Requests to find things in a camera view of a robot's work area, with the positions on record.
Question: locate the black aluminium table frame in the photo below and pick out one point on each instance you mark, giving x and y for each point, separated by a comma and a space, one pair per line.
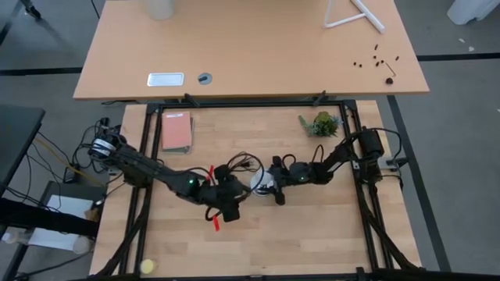
254, 104

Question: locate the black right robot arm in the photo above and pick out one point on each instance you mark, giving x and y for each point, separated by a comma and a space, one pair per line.
351, 150

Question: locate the black side desk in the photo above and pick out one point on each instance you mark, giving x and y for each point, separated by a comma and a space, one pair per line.
17, 136

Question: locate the black hex key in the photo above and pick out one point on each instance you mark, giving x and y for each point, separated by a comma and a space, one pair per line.
390, 69

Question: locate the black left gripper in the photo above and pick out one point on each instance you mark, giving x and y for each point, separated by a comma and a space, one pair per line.
222, 193

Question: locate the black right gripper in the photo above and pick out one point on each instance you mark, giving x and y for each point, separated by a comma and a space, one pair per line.
287, 176

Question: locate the potted succulent plant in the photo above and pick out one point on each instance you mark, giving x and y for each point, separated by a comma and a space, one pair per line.
322, 125

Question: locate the black clamp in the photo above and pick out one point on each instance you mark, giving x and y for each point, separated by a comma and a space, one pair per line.
191, 100
319, 98

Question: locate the white rectangular tray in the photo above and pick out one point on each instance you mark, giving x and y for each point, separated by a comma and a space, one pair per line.
165, 79

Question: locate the clear plastic cup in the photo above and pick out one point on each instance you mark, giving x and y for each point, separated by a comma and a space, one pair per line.
82, 245

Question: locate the black stand leg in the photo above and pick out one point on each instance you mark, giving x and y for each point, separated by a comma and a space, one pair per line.
31, 9

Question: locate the black power adapter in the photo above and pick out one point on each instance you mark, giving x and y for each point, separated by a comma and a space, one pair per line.
69, 175

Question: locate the clear plastic bottle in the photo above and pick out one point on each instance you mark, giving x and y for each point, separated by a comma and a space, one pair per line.
11, 236

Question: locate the wooden desk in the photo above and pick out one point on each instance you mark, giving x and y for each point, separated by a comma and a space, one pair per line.
250, 47

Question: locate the dark round knob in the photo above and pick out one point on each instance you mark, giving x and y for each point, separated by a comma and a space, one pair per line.
389, 81

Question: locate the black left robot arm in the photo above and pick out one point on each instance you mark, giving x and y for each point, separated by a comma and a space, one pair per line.
156, 171

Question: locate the white cloth object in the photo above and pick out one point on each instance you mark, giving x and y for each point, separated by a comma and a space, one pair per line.
472, 9

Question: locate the black beam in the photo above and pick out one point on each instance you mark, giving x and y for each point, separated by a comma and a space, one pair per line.
39, 218

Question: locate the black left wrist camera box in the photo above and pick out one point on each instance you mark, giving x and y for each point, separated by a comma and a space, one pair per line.
231, 215

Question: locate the white cylinder container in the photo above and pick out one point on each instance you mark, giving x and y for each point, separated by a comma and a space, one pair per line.
160, 9

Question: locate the white stand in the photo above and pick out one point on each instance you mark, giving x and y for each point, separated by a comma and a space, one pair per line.
369, 16

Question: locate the pink notebook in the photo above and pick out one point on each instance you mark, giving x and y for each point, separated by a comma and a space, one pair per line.
176, 130

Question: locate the white box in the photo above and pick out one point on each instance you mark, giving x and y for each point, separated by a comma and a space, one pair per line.
58, 222

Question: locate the yellow round object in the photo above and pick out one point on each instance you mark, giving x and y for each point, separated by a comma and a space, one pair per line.
148, 266

